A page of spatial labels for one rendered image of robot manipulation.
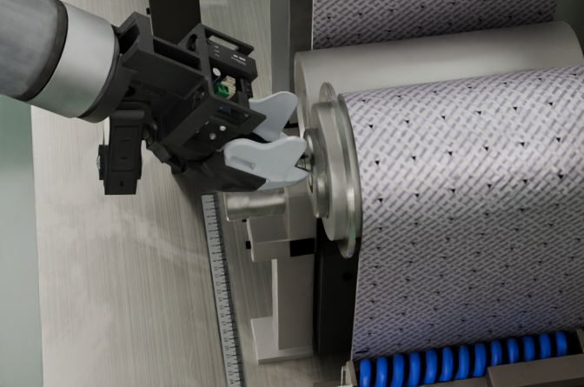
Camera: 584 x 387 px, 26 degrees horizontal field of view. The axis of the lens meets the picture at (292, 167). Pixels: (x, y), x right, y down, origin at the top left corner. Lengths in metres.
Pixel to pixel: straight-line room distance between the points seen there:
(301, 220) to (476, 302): 0.18
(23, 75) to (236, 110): 0.15
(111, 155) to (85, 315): 0.47
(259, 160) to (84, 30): 0.19
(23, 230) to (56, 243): 1.12
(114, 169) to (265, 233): 0.23
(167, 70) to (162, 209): 0.58
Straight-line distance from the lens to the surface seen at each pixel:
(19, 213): 2.59
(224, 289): 1.40
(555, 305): 1.21
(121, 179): 0.98
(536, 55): 1.17
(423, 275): 1.10
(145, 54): 0.88
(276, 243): 1.15
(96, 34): 0.88
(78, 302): 1.41
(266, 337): 1.35
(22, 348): 2.43
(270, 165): 0.98
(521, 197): 1.04
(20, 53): 0.85
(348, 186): 0.98
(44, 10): 0.86
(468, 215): 1.03
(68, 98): 0.88
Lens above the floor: 2.10
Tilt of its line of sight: 54 degrees down
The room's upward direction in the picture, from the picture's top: straight up
